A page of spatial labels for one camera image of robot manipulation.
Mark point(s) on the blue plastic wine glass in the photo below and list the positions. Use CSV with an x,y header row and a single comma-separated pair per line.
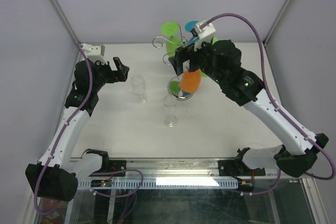
x,y
188,27

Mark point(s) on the corner frame post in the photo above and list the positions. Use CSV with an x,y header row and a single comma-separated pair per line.
x,y
279,17
64,20

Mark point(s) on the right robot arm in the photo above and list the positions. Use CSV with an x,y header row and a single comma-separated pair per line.
x,y
221,62

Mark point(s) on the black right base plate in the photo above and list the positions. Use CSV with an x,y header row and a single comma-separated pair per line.
x,y
231,167

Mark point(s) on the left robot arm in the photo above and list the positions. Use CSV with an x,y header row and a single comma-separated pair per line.
x,y
54,177

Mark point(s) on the clear flute glass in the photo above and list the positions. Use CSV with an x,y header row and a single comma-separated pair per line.
x,y
170,102

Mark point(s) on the right corner frame post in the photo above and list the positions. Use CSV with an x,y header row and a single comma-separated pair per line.
x,y
279,17

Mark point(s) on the white LED light strip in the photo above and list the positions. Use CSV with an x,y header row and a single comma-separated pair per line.
x,y
186,181

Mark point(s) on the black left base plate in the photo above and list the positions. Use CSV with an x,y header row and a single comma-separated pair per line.
x,y
114,165

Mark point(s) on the clear wine glass left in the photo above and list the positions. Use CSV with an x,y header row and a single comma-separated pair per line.
x,y
139,87

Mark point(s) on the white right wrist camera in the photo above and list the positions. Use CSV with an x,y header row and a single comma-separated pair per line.
x,y
204,32

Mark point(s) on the green wine glass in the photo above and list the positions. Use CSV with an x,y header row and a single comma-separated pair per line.
x,y
172,32
214,40

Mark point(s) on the orange plastic wine glass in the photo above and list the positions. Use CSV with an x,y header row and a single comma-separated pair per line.
x,y
190,81

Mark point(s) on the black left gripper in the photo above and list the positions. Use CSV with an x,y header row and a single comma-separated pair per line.
x,y
114,75

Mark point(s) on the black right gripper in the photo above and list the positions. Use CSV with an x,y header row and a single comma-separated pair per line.
x,y
183,54

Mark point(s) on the left corner frame post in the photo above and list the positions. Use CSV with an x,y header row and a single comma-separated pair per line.
x,y
64,20

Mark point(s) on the aluminium mounting rail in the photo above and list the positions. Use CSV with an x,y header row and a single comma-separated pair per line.
x,y
152,168

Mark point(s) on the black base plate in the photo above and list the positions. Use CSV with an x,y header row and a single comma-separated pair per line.
x,y
114,165
231,167

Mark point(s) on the chrome wine glass rack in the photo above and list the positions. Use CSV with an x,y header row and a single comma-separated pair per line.
x,y
173,86

